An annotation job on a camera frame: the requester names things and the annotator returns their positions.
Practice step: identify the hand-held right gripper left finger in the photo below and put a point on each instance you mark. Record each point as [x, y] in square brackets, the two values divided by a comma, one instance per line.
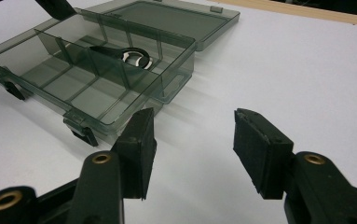
[137, 155]

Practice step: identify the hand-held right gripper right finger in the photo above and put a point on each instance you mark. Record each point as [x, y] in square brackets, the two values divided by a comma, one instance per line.
[260, 155]

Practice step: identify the smoky translucent plastic organizer box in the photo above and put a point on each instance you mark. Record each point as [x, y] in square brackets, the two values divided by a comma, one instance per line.
[73, 93]

